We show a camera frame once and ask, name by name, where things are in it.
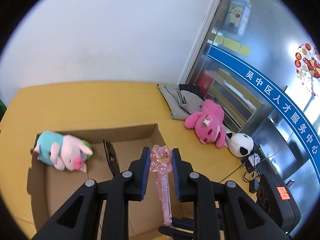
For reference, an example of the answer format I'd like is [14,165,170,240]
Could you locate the pink pig plush toy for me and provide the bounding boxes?
[30,131,93,173]

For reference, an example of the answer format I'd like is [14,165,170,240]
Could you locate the black device orange sticker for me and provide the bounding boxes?
[257,173,301,234]

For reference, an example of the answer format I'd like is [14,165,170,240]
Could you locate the pink plastic wand pen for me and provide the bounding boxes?
[150,145,172,226]

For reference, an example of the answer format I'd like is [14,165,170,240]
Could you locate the black cables bundle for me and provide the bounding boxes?
[217,152,276,194]

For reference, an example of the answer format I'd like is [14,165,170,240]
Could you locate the panda plush toy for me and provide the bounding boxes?
[226,132,254,158]

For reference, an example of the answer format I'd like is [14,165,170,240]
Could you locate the magenta bear plush toy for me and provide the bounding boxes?
[184,99,226,148]

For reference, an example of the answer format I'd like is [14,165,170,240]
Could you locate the grey folded cloth bag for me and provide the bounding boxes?
[157,84,204,120]

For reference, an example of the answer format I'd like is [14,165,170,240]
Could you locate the black sunglasses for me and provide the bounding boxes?
[103,140,120,177]

